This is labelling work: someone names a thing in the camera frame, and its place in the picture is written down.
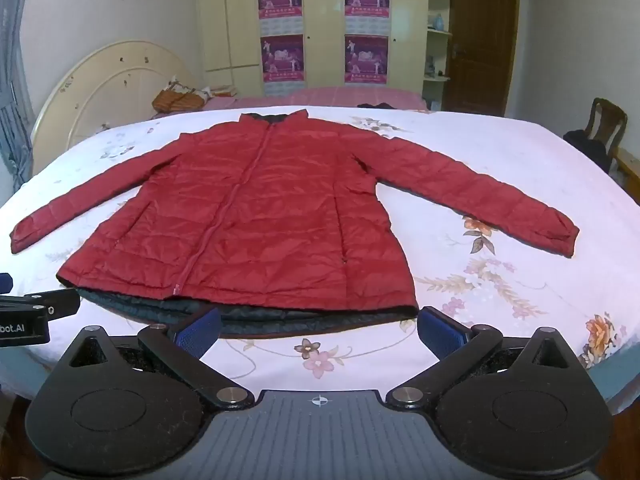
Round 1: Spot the pink bed sheet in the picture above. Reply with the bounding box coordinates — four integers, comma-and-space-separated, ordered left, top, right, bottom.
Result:
150, 85, 429, 120

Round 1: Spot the brown wooden door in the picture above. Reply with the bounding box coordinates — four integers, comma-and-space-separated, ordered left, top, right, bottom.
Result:
444, 0, 522, 112

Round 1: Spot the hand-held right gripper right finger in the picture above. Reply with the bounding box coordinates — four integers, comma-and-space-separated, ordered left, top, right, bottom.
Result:
385, 306, 576, 408

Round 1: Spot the dark clothing on chair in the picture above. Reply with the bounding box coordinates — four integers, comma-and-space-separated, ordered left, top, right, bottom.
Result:
562, 129, 614, 175

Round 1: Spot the cream corner shelf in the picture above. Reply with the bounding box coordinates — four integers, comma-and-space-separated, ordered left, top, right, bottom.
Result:
422, 0, 457, 111

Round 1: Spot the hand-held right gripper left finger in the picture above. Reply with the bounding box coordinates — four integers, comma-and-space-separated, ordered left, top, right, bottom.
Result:
69, 306, 255, 409

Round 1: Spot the cream wardrobe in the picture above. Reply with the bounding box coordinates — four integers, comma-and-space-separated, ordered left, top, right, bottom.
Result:
196, 0, 431, 99

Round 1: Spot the wooden side table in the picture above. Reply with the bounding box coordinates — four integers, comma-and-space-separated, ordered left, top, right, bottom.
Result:
614, 147, 640, 192

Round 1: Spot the cream round headboard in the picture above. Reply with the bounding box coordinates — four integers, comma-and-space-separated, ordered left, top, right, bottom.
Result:
31, 40, 204, 177

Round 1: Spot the wooden chair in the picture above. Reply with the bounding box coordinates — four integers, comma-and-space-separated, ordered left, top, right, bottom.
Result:
562, 97, 629, 175

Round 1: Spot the blue curtain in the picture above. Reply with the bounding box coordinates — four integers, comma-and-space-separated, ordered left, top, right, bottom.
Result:
0, 0, 37, 202

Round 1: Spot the floral white bed sheet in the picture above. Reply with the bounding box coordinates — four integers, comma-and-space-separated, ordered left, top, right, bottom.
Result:
0, 106, 640, 417

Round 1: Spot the red puffer jacket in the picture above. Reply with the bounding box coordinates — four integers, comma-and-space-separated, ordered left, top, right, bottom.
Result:
10, 109, 581, 339

